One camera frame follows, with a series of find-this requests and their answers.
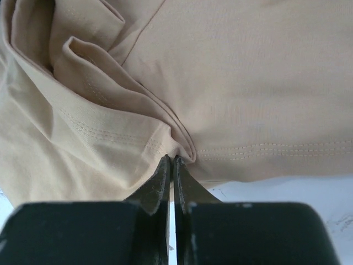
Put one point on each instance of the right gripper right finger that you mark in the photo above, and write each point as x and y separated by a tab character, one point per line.
209	231

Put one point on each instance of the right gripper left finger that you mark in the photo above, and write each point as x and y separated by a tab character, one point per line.
131	231

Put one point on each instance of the tan beige t-shirt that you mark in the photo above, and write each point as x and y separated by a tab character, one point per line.
95	93

